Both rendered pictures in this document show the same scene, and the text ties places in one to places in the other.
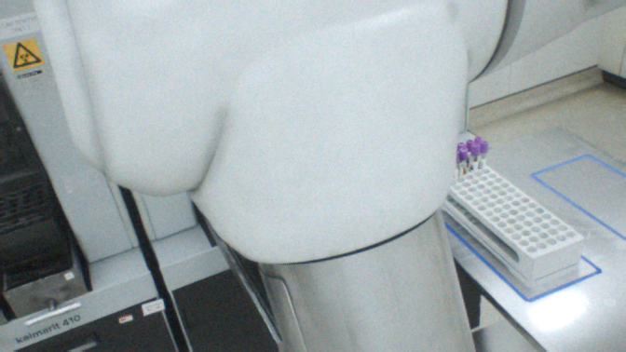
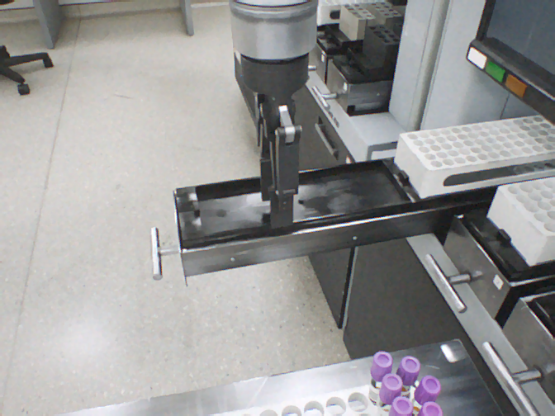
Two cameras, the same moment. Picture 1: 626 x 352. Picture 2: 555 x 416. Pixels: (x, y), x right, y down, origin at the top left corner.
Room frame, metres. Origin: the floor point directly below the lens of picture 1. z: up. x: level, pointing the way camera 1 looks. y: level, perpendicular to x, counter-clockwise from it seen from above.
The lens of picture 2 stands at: (0.87, -0.45, 1.25)
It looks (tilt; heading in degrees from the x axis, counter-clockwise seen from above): 41 degrees down; 96
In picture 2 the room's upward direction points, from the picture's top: straight up
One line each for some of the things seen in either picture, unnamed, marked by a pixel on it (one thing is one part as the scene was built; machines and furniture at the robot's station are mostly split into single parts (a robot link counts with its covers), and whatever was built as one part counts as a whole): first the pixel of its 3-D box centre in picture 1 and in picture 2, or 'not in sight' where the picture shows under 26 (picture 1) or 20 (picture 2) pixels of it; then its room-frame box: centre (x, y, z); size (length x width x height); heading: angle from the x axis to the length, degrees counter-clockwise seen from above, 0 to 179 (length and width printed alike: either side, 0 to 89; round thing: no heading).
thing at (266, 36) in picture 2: not in sight; (273, 23); (0.81, 0.04, 1.08); 0.09 x 0.09 x 0.06
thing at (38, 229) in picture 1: (29, 237); (377, 48); (0.98, 0.56, 0.85); 0.12 x 0.02 x 0.06; 110
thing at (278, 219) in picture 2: not in sight; (282, 205); (0.83, 0.02, 0.85); 0.03 x 0.01 x 0.07; 20
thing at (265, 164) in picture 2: not in sight; (271, 179); (0.81, 0.07, 0.85); 0.03 x 0.01 x 0.07; 20
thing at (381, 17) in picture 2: not in sight; (378, 21); (1.00, 0.73, 0.85); 0.12 x 0.02 x 0.06; 110
